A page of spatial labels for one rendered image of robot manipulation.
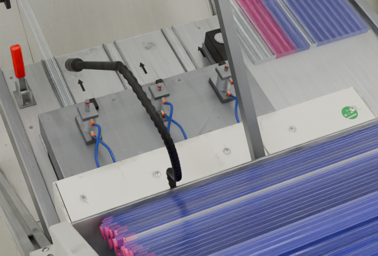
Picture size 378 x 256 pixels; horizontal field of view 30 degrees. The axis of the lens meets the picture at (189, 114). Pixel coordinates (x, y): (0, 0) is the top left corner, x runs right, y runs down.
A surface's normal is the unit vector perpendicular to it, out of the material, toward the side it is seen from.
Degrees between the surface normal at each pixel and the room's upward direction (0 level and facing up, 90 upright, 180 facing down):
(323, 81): 45
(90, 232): 0
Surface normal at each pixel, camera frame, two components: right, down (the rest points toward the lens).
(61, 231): -0.24, -0.96
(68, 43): 0.35, 0.07
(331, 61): 0.08, -0.62
